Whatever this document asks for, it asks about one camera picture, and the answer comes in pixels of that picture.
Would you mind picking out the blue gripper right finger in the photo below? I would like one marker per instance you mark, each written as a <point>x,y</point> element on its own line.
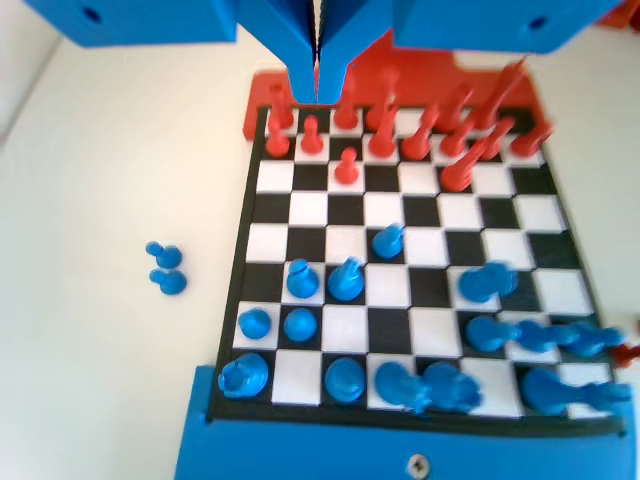
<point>350,25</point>

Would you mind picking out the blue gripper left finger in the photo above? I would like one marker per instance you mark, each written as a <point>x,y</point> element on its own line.
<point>280,30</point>

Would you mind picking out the red rook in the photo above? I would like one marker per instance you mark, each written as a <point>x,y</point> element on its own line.
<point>457,107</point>
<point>280,110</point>

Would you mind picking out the red queen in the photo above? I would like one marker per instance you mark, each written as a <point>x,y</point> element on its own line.
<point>377,107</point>

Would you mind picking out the red bishop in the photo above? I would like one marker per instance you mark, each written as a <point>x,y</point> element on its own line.
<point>345,116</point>
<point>417,144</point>

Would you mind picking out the red pawn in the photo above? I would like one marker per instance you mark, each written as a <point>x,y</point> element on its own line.
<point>452,143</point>
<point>492,141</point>
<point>629,354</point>
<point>311,140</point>
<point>346,171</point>
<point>527,143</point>
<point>276,143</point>

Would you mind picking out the red knight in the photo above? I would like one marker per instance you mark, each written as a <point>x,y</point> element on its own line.
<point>382,144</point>
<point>455,176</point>

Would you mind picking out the red king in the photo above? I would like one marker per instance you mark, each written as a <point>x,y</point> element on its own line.
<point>500,95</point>

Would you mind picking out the black white chessboard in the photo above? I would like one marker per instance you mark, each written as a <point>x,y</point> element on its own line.
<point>345,322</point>

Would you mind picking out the blue rook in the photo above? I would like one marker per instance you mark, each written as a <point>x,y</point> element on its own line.
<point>452,387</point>
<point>244,377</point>

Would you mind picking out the blue queen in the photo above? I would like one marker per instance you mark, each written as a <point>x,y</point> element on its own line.
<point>395,385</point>

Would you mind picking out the silver screw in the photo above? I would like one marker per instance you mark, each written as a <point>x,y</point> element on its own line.
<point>417,465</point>

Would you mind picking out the blue arm base plate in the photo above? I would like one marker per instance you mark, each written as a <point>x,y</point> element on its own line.
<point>300,450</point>

